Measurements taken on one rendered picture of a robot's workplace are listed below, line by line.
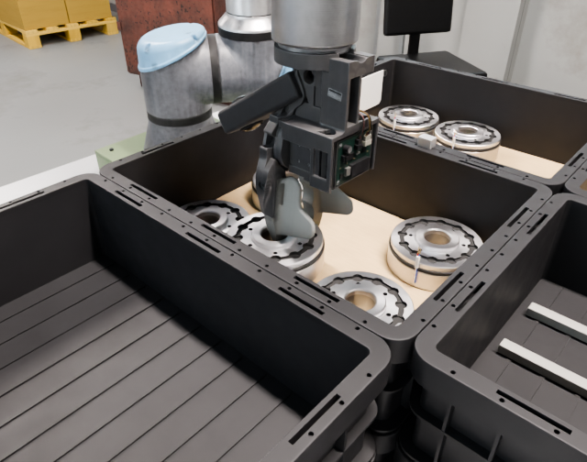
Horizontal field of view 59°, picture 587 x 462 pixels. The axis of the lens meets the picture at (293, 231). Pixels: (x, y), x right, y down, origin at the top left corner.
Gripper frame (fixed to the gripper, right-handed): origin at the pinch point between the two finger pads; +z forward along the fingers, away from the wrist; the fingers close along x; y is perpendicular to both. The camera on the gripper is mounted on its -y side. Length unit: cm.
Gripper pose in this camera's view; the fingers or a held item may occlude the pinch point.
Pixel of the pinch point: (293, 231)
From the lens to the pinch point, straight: 57.0
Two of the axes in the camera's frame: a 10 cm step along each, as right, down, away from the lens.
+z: -0.1, 8.4, 5.4
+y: 7.5, 3.7, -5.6
